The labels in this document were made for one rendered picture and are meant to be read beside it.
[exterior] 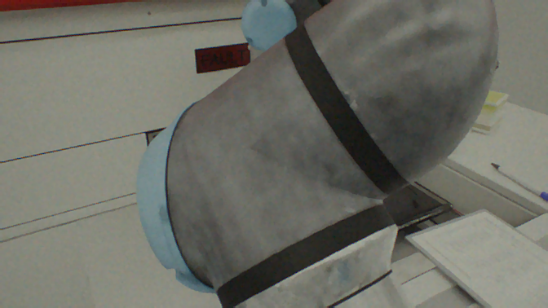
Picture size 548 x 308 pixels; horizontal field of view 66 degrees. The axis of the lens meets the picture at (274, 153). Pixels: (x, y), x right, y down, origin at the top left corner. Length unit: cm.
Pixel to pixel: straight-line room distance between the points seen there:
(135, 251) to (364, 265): 62
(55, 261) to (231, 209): 77
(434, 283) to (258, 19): 40
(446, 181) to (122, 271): 59
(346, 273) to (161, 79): 67
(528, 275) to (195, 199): 45
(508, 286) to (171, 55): 65
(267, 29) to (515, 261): 43
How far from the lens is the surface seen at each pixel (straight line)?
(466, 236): 62
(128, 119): 85
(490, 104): 92
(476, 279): 56
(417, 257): 71
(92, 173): 88
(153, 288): 73
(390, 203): 78
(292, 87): 22
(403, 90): 21
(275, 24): 59
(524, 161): 86
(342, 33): 22
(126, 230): 86
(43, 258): 97
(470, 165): 81
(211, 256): 24
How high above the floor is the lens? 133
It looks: 28 degrees down
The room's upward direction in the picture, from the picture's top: straight up
